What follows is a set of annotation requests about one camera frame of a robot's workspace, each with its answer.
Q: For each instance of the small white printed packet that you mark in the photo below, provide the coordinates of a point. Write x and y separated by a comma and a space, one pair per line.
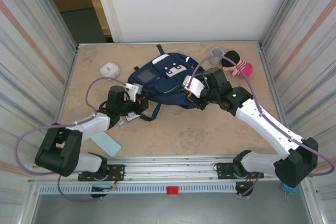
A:
132, 117

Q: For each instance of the navy blue backpack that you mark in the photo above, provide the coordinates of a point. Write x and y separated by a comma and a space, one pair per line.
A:
168, 87

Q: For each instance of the light blue card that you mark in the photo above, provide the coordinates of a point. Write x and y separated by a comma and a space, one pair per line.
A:
107, 144

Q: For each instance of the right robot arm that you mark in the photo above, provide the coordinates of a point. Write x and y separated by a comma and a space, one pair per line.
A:
267, 129

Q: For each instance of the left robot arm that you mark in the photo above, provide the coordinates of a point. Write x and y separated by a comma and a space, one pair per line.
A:
92, 125

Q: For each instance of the small white tag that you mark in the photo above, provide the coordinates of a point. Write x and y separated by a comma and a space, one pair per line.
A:
121, 122

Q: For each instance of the pink plush doll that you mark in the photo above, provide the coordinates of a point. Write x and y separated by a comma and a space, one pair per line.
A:
242, 68

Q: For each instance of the small white container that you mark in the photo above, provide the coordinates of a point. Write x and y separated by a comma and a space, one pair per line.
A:
109, 70

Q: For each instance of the grey cup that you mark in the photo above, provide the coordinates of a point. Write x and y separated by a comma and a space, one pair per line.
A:
215, 51

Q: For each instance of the red block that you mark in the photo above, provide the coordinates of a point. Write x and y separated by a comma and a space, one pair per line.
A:
172, 190

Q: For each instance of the blue binder clip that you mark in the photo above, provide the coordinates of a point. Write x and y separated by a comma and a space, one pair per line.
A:
287, 190

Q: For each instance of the aluminium mounting rail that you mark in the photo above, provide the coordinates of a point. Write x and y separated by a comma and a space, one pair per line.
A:
170, 167

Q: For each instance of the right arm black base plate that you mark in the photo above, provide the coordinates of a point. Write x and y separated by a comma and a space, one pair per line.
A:
223, 170

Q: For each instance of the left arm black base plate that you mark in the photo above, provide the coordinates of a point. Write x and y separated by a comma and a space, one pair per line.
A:
116, 172

